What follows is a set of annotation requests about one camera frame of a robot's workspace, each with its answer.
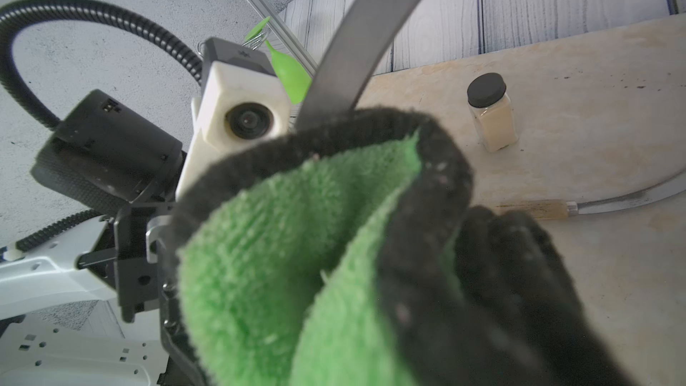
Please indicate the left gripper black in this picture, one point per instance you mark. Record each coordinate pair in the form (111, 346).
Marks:
(125, 257)

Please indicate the green microfiber rag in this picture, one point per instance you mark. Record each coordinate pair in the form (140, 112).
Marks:
(351, 254)

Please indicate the sickle wooden handle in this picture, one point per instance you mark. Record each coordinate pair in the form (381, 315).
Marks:
(558, 209)
(363, 37)

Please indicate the green plastic wine glass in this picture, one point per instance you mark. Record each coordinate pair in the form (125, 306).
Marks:
(293, 76)

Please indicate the small jar black lid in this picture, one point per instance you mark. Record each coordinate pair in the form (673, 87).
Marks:
(492, 111)

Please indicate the left aluminium corner post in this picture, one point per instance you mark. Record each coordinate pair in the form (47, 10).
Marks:
(282, 32)

